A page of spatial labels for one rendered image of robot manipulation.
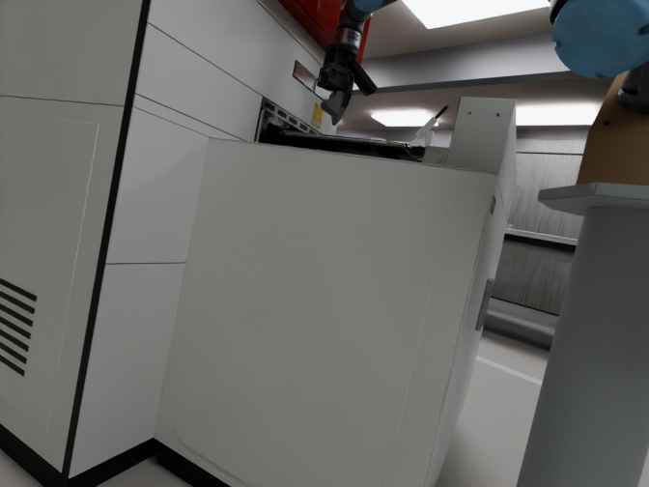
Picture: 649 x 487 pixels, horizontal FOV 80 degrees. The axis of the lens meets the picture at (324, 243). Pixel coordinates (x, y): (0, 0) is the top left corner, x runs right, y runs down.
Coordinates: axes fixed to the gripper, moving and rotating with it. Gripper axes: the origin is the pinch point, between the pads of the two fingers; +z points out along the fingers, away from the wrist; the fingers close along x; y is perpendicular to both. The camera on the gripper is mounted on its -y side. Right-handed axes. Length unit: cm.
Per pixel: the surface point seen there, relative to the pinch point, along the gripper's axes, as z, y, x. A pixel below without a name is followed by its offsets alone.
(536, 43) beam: -195, -303, -182
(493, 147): 10, -4, 54
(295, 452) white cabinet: 75, 14, 40
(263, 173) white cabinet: 21.6, 26.2, 22.5
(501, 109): 3, -4, 54
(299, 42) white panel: -20.1, 13.0, -8.1
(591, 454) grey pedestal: 55, -17, 75
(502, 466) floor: 97, -73, 28
